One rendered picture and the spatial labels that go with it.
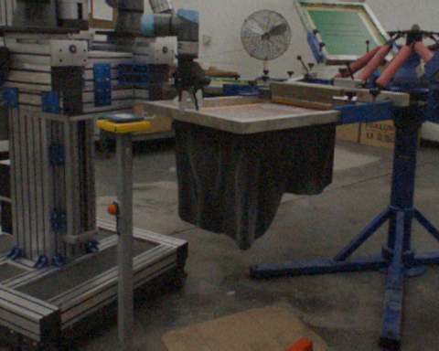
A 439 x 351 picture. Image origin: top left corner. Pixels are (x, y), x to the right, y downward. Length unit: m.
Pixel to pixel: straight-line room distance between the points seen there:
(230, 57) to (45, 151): 4.69
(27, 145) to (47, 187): 0.20
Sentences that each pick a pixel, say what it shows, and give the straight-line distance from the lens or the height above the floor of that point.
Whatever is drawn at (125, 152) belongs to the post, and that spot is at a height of 0.85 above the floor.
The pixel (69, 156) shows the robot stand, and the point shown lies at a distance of 2.35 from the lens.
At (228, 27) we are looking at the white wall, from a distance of 6.78.
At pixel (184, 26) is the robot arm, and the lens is 1.76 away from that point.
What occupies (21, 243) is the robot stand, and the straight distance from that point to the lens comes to 2.64.
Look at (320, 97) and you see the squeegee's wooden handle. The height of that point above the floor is 1.02.
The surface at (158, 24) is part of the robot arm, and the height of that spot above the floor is 1.28.
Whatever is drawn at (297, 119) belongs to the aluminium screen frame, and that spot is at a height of 0.98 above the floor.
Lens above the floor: 1.23
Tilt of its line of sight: 9 degrees down
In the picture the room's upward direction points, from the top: 2 degrees clockwise
